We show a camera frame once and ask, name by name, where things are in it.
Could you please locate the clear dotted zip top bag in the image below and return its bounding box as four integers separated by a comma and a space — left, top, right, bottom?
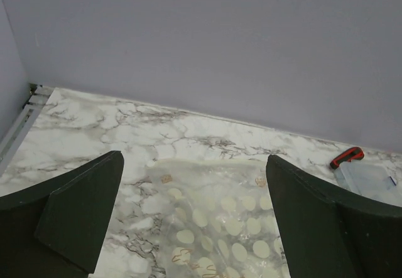
146, 159, 290, 277

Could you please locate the clear plastic screw box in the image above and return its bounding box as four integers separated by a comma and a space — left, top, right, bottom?
334, 161, 401, 197

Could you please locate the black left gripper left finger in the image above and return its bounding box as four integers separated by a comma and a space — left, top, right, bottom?
1, 151, 124, 277

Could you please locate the red black utility knife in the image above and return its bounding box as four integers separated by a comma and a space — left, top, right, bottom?
329, 146, 365, 169

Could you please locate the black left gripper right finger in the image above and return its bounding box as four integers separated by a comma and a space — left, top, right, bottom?
266, 155, 401, 277

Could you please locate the aluminium rail left edge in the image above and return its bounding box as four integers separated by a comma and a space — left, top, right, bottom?
1, 83, 54, 174

